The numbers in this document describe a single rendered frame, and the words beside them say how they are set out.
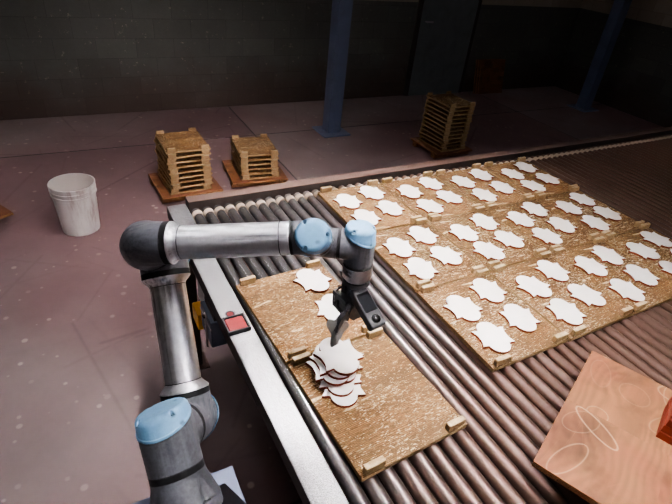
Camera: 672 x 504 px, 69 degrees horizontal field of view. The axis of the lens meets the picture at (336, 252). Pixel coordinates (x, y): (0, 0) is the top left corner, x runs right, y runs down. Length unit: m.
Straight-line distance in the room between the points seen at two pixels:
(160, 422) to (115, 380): 1.72
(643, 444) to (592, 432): 0.12
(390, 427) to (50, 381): 1.96
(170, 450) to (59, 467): 1.49
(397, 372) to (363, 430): 0.24
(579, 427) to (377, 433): 0.51
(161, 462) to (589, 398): 1.09
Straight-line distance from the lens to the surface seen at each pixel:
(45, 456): 2.64
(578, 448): 1.41
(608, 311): 2.10
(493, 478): 1.43
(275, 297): 1.74
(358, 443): 1.36
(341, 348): 1.46
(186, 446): 1.14
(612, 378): 1.64
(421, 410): 1.46
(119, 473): 2.49
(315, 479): 1.32
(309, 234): 1.02
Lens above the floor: 2.04
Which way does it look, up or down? 34 degrees down
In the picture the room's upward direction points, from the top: 6 degrees clockwise
